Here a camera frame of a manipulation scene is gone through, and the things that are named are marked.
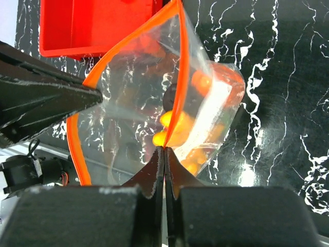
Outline orange ginger root toy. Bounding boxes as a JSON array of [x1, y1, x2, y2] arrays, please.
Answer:
[[152, 110, 229, 176]]

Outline dark mangosteen toy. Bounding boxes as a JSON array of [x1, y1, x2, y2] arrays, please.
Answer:
[[162, 83, 196, 112]]

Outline orange pumpkin toy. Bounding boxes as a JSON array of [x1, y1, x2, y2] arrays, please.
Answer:
[[191, 70, 212, 97]]

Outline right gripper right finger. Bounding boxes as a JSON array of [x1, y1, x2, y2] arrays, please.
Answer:
[[164, 147, 203, 246]]

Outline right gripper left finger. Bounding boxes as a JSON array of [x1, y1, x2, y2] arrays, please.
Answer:
[[122, 147, 165, 246]]

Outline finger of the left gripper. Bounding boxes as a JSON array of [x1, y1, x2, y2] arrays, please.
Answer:
[[1, 42, 102, 149]]

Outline clear bag orange zipper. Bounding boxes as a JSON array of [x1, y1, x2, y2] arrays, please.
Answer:
[[67, 1, 245, 186]]

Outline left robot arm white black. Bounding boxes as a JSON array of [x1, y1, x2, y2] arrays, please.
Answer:
[[1, 42, 102, 196]]

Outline red plastic tray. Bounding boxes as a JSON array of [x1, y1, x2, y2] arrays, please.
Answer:
[[40, 1, 167, 60]]

